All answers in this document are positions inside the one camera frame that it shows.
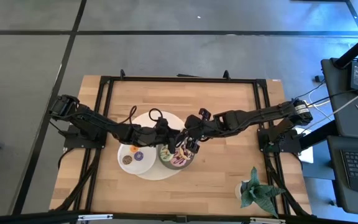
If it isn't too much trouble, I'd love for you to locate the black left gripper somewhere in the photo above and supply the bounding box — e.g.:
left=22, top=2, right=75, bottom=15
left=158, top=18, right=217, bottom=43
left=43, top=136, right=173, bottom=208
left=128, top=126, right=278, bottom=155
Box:
left=157, top=117, right=180, bottom=155

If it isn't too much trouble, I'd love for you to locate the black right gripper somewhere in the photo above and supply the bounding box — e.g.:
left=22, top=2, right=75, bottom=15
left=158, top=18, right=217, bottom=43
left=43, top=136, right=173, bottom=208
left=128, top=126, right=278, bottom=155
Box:
left=185, top=108, right=212, bottom=154

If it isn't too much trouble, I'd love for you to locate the green frosted donut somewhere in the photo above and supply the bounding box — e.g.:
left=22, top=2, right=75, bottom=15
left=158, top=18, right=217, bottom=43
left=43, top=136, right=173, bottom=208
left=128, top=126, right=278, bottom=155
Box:
left=159, top=146, right=174, bottom=163

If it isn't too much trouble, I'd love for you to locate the pink frosted donut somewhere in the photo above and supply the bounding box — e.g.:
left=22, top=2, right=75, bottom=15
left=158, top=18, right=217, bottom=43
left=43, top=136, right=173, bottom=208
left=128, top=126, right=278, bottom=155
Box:
left=170, top=154, right=189, bottom=167

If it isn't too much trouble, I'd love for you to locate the grey round plate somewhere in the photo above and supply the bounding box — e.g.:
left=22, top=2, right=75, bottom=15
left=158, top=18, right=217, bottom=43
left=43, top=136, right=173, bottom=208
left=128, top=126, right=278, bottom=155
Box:
left=157, top=144, right=195, bottom=170

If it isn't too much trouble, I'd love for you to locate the white round plate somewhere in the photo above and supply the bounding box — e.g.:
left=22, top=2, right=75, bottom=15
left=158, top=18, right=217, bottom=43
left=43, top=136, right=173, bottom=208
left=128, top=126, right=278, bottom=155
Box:
left=117, top=143, right=157, bottom=175

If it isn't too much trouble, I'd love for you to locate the round beige placemat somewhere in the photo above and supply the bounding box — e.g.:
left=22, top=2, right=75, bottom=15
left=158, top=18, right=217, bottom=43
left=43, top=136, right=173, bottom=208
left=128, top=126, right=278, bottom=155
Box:
left=120, top=110, right=193, bottom=181

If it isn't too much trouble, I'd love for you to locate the white plant pot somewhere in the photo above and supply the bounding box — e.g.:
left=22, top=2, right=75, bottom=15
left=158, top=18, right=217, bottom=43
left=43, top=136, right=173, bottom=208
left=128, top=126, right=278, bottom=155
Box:
left=234, top=180, right=250, bottom=200

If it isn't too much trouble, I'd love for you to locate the black horizontal bar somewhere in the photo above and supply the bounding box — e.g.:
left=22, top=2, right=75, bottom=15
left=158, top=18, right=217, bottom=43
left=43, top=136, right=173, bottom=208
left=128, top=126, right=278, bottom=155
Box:
left=0, top=210, right=358, bottom=224

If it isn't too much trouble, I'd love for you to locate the green leafy plant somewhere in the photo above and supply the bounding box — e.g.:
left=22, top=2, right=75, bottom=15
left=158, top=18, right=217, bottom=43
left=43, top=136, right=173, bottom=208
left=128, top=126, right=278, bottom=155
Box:
left=240, top=166, right=287, bottom=218

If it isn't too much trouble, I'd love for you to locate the white paper sheet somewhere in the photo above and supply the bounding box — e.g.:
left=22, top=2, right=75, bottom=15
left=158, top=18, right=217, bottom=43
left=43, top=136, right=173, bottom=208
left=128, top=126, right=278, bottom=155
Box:
left=295, top=127, right=314, bottom=164

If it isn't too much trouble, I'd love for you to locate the black side desk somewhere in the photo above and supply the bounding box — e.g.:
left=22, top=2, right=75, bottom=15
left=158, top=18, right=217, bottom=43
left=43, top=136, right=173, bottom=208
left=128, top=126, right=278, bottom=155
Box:
left=321, top=57, right=358, bottom=215

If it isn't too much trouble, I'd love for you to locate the black diagonal pole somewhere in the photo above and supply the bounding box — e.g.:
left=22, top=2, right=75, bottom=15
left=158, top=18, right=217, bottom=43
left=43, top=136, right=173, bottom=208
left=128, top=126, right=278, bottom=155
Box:
left=334, top=26, right=358, bottom=69

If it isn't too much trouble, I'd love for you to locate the black aluminium table frame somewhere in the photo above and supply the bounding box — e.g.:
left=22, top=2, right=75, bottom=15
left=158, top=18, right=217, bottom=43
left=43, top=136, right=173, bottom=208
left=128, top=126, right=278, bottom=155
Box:
left=72, top=68, right=291, bottom=216

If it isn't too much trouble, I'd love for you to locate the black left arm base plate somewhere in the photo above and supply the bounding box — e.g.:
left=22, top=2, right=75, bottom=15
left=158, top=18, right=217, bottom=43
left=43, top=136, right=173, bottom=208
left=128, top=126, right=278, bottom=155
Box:
left=63, top=124, right=109, bottom=149

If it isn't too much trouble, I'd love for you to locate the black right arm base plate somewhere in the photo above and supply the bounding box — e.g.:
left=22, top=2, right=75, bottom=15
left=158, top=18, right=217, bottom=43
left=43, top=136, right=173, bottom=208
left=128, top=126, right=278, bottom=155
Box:
left=257, top=128, right=303, bottom=154

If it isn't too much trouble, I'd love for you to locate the silver metal bracket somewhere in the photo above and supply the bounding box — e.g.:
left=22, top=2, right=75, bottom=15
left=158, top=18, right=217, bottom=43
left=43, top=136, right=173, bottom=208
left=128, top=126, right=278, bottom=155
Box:
left=249, top=217, right=286, bottom=224
left=77, top=213, right=114, bottom=222

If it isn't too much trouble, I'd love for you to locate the black left arm cable bundle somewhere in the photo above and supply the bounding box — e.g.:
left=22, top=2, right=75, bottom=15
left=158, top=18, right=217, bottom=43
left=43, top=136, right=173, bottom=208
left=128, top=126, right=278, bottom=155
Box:
left=53, top=149, right=98, bottom=212

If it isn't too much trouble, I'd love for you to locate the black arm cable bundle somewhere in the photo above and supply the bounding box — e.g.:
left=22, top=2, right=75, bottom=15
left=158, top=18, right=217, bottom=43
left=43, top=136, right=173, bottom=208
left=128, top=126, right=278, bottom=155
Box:
left=53, top=149, right=98, bottom=212
left=265, top=152, right=312, bottom=217

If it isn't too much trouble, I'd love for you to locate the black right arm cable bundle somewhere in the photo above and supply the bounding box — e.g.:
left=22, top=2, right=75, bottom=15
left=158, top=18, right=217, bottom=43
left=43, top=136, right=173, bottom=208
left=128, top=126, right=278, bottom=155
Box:
left=265, top=152, right=312, bottom=217

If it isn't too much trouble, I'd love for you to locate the white cable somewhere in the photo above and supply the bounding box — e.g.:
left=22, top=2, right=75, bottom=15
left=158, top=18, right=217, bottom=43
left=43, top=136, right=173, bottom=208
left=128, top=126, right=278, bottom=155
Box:
left=309, top=83, right=358, bottom=128

